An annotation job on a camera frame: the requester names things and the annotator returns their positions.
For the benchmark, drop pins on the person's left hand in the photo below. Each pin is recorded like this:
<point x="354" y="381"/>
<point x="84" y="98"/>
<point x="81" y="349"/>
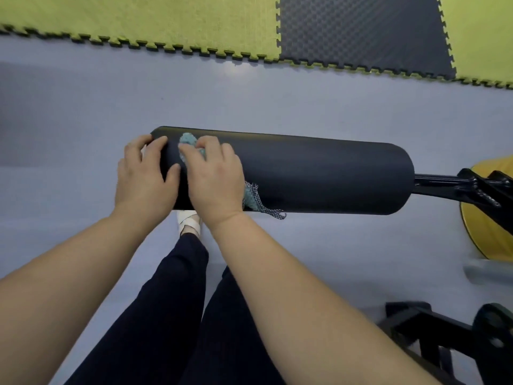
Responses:
<point x="140" y="188"/>

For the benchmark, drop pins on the person's right hand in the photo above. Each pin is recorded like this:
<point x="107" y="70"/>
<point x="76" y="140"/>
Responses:
<point x="216" y="188"/>

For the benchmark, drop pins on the person's left middle finger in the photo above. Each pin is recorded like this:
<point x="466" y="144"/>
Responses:
<point x="136" y="146"/>

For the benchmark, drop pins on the person's right middle finger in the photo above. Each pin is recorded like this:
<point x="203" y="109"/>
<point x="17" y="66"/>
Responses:
<point x="228" y="153"/>

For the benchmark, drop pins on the person's right thumb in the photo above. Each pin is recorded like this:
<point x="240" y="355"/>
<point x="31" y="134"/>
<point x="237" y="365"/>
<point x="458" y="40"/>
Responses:
<point x="188" y="154"/>

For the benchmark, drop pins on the person's left thumb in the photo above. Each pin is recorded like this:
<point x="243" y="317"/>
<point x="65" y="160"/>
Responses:
<point x="173" y="174"/>

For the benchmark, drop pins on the teal cleaning cloth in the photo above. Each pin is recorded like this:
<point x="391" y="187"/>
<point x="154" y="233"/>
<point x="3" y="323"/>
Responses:
<point x="251" y="201"/>

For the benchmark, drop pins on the black padded roller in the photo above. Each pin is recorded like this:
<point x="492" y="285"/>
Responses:
<point x="312" y="176"/>

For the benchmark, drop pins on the person's left forearm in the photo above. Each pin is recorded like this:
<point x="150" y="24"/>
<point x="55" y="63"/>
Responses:
<point x="60" y="292"/>

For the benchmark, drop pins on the person's right forearm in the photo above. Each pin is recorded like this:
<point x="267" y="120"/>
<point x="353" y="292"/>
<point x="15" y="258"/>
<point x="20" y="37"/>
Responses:
<point x="300" y="316"/>

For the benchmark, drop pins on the white shoe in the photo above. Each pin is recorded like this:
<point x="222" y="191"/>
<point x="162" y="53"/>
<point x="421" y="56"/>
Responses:
<point x="189" y="223"/>

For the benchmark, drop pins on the large yellow-green foam mat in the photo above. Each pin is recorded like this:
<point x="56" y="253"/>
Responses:
<point x="140" y="19"/>

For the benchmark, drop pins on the dark navy trousers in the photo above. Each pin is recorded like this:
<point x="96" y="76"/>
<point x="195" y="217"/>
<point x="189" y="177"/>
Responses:
<point x="160" y="316"/>

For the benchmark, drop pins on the dark grey foam mat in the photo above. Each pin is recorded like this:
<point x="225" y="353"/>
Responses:
<point x="360" y="32"/>

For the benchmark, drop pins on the yellow padded seat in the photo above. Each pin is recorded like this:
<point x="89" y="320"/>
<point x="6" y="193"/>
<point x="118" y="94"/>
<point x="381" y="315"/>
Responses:
<point x="487" y="238"/>

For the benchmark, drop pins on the small yellow-green foam mat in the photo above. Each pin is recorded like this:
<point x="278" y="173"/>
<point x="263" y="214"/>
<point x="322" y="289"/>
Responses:
<point x="481" y="36"/>

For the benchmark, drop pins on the grey metal bar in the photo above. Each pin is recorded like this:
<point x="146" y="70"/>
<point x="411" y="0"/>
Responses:
<point x="489" y="272"/>

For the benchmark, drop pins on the black weight plate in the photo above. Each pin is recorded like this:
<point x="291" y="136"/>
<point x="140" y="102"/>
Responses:
<point x="497" y="340"/>

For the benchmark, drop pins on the black machine frame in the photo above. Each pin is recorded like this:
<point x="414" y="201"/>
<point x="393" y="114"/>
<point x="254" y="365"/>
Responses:
<point x="425" y="328"/>

